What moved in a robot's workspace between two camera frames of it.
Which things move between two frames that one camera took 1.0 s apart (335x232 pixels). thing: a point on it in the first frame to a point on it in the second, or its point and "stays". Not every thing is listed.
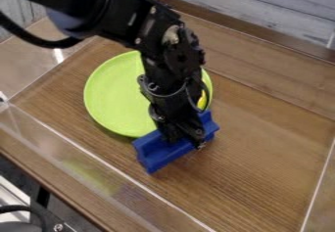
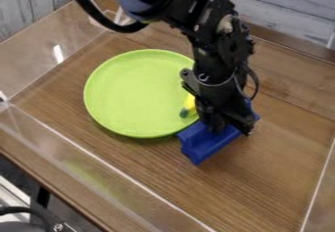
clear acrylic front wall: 59,188 stays
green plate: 112,98 stays
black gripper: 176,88 to 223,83
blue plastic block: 156,152 to 203,142
